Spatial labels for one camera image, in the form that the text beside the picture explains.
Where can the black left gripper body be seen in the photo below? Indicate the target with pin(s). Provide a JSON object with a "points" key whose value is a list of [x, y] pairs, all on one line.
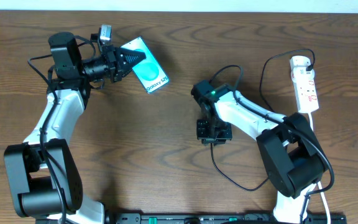
{"points": [[114, 64]]}

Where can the white power strip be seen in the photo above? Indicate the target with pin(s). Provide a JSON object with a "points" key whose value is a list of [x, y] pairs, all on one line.
{"points": [[302, 77]]}

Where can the blue screen smartphone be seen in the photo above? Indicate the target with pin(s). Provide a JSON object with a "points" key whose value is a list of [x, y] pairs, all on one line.
{"points": [[149, 72]]}

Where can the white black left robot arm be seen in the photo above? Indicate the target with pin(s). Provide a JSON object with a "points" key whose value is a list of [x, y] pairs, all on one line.
{"points": [[43, 179]]}

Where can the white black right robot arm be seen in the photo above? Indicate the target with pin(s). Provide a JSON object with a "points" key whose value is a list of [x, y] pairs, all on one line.
{"points": [[293, 159]]}

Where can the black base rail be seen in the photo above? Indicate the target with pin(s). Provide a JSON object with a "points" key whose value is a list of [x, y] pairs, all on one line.
{"points": [[136, 218]]}

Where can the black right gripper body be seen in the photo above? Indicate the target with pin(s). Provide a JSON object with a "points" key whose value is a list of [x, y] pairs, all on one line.
{"points": [[213, 131]]}

